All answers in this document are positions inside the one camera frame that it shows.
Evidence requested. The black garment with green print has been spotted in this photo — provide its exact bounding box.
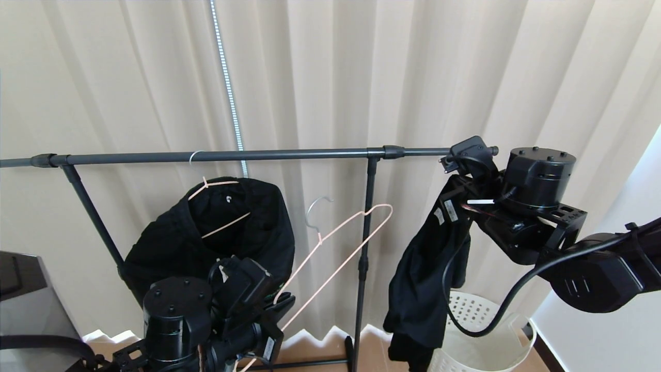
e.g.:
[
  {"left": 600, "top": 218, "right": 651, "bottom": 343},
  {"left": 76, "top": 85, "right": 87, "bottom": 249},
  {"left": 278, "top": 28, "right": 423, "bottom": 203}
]
[{"left": 122, "top": 176, "right": 296, "bottom": 313}]

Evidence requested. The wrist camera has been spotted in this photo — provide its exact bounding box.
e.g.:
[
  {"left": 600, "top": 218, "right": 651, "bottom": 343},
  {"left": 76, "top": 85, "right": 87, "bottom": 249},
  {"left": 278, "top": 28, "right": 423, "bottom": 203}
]
[
  {"left": 438, "top": 135, "right": 500, "bottom": 177},
  {"left": 208, "top": 255, "right": 275, "bottom": 322}
]

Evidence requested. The beige curtain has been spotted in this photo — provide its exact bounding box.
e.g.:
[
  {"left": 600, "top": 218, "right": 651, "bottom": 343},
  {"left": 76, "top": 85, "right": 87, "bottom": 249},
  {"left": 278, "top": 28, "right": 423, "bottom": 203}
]
[{"left": 0, "top": 0, "right": 661, "bottom": 344}]

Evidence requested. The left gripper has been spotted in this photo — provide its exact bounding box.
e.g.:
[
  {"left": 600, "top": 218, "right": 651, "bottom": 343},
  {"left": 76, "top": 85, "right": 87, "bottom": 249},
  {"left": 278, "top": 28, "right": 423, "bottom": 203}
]
[{"left": 204, "top": 292, "right": 297, "bottom": 372}]

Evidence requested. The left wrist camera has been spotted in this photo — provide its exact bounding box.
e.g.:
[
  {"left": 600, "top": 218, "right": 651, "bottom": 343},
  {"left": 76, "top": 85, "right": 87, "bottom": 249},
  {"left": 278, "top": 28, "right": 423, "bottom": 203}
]
[{"left": 208, "top": 255, "right": 275, "bottom": 322}]

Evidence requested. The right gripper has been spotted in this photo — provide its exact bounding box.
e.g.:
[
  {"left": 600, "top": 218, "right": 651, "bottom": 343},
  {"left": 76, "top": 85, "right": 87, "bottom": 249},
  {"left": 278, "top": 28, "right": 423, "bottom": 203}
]
[{"left": 443, "top": 175, "right": 504, "bottom": 218}]

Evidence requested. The black clothes rack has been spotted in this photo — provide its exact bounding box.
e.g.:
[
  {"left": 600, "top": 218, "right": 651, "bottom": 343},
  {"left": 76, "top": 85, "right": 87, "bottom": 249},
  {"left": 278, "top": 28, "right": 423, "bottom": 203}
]
[{"left": 0, "top": 146, "right": 500, "bottom": 372}]

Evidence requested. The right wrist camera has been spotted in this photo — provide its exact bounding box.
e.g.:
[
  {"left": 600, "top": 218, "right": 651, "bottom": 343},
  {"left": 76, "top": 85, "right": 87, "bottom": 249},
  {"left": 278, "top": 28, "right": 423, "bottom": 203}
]
[{"left": 438, "top": 135, "right": 500, "bottom": 177}]

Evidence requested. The white laundry basket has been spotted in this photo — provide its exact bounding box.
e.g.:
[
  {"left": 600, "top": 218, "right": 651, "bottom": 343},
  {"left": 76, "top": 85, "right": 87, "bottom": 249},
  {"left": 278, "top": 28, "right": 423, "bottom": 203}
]
[{"left": 427, "top": 290, "right": 538, "bottom": 372}]

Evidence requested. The pink clothes hanger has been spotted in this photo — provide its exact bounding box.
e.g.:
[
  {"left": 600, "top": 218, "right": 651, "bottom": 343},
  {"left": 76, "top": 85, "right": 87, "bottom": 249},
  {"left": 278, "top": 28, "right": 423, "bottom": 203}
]
[
  {"left": 187, "top": 151, "right": 253, "bottom": 240},
  {"left": 233, "top": 196, "right": 394, "bottom": 372}
]

